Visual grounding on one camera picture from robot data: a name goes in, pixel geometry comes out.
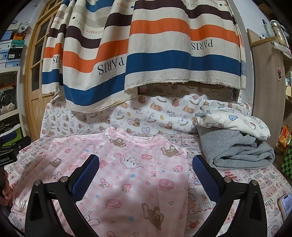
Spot pink cartoon print pants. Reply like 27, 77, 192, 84
8, 127, 189, 236

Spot striped Paris curtain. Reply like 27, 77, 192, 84
42, 1, 246, 113

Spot brown cabinet side panel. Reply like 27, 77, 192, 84
247, 29, 286, 148

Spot pink strawberry print bedsheet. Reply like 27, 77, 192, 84
4, 128, 291, 236

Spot grey folded blanket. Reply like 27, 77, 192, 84
197, 126, 275, 170

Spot wooden door with glass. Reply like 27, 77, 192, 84
24, 1, 61, 140

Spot white storage shelf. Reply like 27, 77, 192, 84
1, 20, 26, 146

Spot white Hello Kitty pillow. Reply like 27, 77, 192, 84
195, 106, 271, 141

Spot green checkered box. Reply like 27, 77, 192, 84
281, 145, 292, 179

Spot baby bear print sheet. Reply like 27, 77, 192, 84
40, 84, 251, 137

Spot smartphone on bed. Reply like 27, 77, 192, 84
278, 193, 292, 221

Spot person's left hand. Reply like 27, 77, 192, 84
0, 170, 13, 207

